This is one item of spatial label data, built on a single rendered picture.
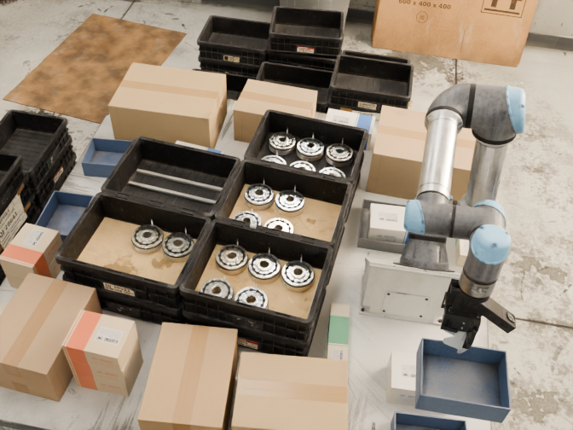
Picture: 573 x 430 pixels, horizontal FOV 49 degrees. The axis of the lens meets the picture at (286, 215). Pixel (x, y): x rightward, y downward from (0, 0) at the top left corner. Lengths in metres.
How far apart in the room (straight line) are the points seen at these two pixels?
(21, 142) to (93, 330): 1.67
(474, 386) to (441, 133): 0.61
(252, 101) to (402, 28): 2.18
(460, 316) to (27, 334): 1.19
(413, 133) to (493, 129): 0.80
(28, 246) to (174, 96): 0.84
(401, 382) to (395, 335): 0.23
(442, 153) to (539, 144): 2.59
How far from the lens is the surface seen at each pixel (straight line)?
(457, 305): 1.48
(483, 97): 1.70
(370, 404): 1.96
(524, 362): 3.05
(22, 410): 2.04
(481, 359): 1.65
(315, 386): 1.79
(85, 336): 1.84
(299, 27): 3.82
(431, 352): 1.63
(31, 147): 3.30
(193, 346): 1.85
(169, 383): 1.80
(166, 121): 2.54
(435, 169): 1.52
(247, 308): 1.83
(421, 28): 4.63
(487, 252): 1.35
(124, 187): 2.33
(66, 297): 2.01
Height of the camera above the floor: 2.43
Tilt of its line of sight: 47 degrees down
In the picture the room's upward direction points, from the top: 3 degrees clockwise
